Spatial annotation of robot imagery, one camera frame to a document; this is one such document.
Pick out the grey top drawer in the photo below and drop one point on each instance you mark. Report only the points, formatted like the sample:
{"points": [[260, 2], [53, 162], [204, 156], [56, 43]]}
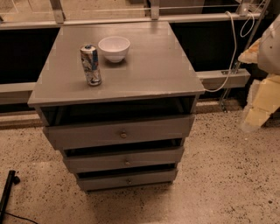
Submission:
{"points": [[77, 136]]}

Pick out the black floor stand leg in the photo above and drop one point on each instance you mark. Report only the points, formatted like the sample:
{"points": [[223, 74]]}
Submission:
{"points": [[11, 180]]}

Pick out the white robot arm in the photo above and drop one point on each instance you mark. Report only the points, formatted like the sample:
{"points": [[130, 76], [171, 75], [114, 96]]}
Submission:
{"points": [[269, 49]]}

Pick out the thin metal diagonal rod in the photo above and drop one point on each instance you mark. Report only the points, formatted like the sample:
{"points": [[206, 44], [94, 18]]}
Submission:
{"points": [[243, 11]]}

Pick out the grey wooden drawer cabinet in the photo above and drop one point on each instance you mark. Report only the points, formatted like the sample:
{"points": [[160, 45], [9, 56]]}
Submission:
{"points": [[155, 80]]}

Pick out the white ceramic bowl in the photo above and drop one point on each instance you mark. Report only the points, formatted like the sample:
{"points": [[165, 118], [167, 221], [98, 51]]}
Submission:
{"points": [[114, 48]]}

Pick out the grey bottom drawer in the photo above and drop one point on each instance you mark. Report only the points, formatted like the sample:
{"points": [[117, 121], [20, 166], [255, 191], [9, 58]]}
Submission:
{"points": [[128, 179]]}

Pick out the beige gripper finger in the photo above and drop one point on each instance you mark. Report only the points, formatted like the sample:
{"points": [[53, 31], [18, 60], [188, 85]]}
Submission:
{"points": [[250, 56], [263, 100]]}

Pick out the crushed metal drink can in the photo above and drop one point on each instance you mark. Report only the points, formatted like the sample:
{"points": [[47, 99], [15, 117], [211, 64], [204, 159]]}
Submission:
{"points": [[90, 64]]}

